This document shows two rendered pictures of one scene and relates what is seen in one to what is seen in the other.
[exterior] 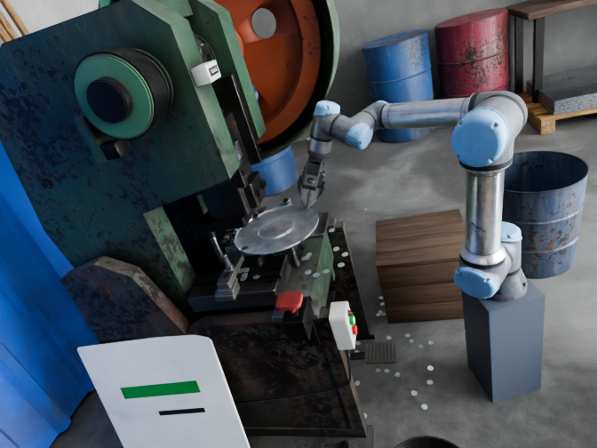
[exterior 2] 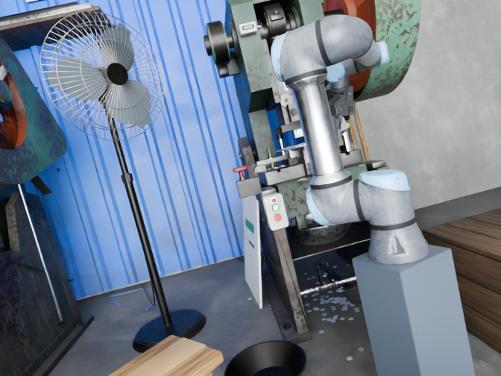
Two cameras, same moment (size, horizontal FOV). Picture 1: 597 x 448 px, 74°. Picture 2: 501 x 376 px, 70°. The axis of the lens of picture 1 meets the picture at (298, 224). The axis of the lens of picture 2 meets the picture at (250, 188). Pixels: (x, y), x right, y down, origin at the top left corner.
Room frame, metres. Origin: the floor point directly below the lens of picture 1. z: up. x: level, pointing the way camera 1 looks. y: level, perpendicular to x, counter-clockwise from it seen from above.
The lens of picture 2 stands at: (0.25, -1.29, 0.82)
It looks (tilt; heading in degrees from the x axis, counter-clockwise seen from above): 6 degrees down; 67
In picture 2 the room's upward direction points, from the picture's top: 14 degrees counter-clockwise
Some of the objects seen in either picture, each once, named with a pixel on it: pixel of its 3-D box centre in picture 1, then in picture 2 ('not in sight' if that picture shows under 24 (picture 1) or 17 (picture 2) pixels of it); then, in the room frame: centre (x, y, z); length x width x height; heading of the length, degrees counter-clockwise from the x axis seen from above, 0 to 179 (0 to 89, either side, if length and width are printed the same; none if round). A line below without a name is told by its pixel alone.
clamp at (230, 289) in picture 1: (228, 269); (268, 158); (1.04, 0.25, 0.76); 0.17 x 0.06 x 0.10; 161
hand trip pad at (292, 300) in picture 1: (291, 308); (241, 175); (0.81, 0.08, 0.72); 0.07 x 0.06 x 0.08; 71
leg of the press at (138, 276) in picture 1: (213, 364); (260, 219); (0.99, 0.41, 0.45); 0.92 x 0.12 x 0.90; 71
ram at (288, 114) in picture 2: (226, 163); (291, 90); (1.19, 0.15, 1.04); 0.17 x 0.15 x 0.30; 71
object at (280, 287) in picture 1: (251, 258); (306, 166); (1.20, 0.19, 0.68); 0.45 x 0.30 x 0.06; 161
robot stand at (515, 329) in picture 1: (501, 334); (414, 330); (0.94, -0.57, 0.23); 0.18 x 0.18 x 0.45; 89
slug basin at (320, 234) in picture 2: not in sight; (320, 228); (1.20, 0.19, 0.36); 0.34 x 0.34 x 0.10
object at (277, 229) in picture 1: (275, 228); (307, 143); (1.16, 0.07, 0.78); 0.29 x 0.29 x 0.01
